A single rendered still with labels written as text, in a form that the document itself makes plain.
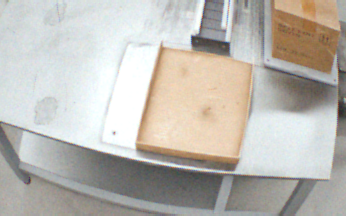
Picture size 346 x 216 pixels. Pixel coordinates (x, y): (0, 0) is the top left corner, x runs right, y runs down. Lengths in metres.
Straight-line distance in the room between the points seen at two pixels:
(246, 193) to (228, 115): 0.85
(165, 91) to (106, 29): 0.28
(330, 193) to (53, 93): 1.38
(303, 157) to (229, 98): 0.30
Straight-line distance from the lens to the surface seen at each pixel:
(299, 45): 1.63
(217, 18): 1.74
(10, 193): 2.56
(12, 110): 1.74
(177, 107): 1.65
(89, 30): 1.81
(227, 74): 1.69
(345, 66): 2.52
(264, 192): 2.44
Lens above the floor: 2.30
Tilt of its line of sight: 63 degrees down
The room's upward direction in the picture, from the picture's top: 4 degrees counter-clockwise
